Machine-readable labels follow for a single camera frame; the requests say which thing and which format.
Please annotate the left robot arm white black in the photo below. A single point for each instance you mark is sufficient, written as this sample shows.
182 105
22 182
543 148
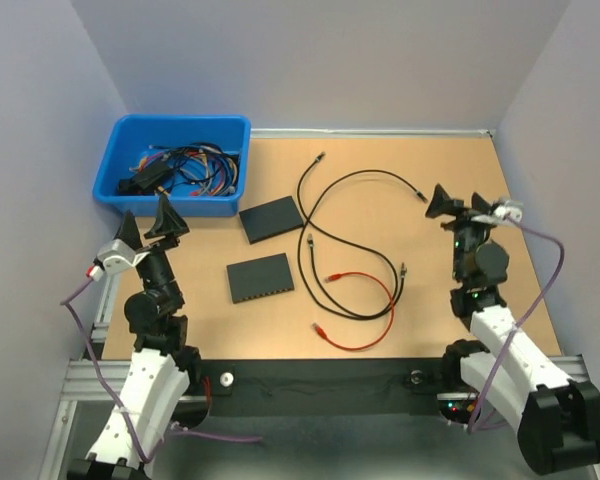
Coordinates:
162 365

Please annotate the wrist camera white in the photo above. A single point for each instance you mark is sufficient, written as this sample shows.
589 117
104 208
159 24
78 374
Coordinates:
502 212
114 258

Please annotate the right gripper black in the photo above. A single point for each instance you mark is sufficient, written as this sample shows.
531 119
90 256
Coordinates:
442 204

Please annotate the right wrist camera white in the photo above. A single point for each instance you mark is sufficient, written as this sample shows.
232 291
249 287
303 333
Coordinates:
502 212

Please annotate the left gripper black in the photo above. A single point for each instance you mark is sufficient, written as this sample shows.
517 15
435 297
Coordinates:
168 222

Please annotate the aluminium frame rail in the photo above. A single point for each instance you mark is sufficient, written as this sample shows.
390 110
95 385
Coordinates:
84 404

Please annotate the black network switch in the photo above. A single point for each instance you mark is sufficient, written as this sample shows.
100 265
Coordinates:
271 219
258 278

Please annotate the black base mat strip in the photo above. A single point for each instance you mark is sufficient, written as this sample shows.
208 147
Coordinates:
329 387

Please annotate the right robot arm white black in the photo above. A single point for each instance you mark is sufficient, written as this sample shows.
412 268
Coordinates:
556 418

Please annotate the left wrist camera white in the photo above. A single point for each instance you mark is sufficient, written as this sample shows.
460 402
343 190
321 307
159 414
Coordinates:
114 258

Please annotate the blue plastic bin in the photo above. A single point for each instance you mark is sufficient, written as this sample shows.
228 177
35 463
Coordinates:
199 162

